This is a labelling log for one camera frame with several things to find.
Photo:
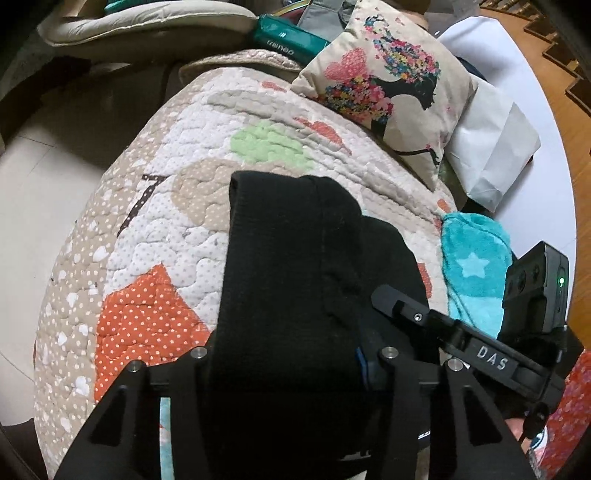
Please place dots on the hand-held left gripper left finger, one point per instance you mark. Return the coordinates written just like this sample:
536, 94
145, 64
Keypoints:
184, 374

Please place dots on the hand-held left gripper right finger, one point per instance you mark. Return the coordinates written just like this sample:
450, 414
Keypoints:
383, 369

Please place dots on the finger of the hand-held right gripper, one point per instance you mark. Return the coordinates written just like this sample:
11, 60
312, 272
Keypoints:
406, 314

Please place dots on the black pants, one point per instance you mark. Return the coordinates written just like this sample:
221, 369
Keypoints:
286, 277

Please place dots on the person's right hand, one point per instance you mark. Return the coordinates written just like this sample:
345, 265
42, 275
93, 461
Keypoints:
515, 429

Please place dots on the teal star blanket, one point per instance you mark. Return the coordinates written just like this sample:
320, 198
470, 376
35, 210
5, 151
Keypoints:
475, 267

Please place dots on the red floral cloth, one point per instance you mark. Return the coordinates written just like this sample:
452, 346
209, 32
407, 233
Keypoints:
568, 415

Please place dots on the patchwork quilt with hearts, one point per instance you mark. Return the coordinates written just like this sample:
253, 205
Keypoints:
161, 221

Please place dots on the white paper bag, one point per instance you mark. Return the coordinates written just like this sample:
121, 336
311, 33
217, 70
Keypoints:
489, 138

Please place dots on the floral printed pillow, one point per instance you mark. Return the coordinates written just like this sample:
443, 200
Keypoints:
392, 83

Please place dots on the wooden staircase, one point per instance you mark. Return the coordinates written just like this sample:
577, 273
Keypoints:
554, 41

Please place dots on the teal box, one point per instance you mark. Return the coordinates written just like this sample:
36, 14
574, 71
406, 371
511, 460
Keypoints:
286, 39

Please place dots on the grey bag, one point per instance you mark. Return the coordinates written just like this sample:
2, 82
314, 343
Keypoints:
323, 11

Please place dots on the beige cushion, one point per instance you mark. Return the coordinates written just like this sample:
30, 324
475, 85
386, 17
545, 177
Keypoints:
138, 27

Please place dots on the teal cloth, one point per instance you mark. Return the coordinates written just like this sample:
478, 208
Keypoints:
117, 4

